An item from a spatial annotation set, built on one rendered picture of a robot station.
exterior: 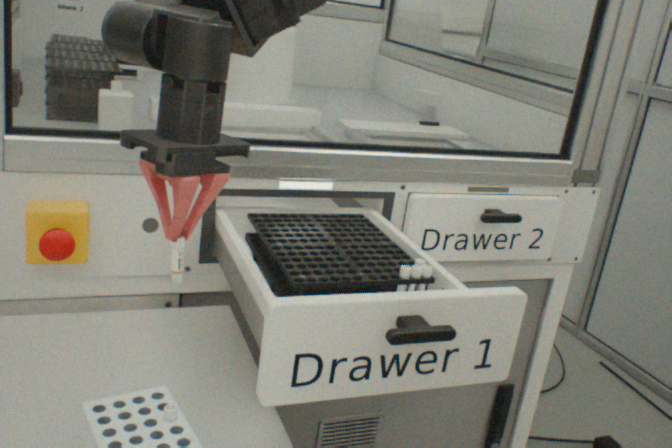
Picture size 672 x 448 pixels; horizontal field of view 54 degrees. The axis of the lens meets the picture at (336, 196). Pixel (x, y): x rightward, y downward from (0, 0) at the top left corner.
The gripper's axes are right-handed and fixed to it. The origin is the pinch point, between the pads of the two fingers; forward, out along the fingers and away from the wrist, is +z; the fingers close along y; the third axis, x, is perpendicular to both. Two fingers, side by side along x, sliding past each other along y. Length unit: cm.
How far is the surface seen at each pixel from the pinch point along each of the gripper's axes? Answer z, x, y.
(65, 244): 9.2, -21.7, -0.8
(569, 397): 88, -9, -179
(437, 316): 5.8, 18.2, -19.8
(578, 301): 72, -28, -228
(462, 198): 2, 0, -54
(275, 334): 7.4, 10.2, -4.6
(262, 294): 7.6, 2.7, -9.9
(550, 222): 5, 9, -71
